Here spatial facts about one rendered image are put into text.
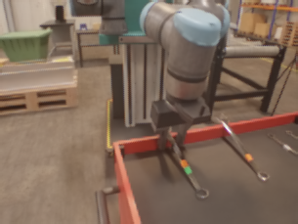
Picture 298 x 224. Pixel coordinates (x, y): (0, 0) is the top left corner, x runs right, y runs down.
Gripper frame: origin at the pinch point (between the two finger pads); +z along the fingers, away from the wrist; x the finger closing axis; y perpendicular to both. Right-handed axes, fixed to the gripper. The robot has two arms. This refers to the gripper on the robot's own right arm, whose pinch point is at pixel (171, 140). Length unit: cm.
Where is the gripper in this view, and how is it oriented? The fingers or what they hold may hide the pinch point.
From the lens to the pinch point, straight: 59.0
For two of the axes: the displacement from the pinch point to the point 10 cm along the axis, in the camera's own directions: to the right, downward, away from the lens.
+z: -0.9, 7.7, 6.4
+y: -3.3, -6.3, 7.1
